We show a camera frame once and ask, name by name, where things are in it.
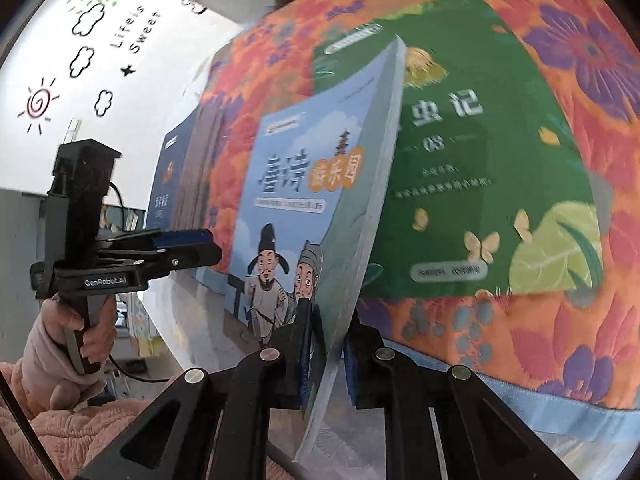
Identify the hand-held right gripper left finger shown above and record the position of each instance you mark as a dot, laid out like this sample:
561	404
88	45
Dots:
304	385

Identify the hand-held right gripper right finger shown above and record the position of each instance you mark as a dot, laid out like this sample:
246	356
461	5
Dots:
350	370

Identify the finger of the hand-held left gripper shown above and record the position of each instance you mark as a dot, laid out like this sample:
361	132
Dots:
185	237
200	256

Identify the light blue book cartoon scholars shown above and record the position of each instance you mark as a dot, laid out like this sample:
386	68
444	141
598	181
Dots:
300	185

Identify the person's left forearm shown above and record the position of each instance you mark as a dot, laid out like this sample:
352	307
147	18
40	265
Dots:
50	435

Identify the person's left hand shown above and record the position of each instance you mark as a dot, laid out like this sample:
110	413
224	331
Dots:
102	340

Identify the dark blue book red emblem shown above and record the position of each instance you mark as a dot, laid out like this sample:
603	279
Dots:
167	195

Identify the bright green book with butterflies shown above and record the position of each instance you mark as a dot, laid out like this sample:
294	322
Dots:
500	185

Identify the orange floral table mat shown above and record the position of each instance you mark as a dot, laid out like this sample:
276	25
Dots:
575	35

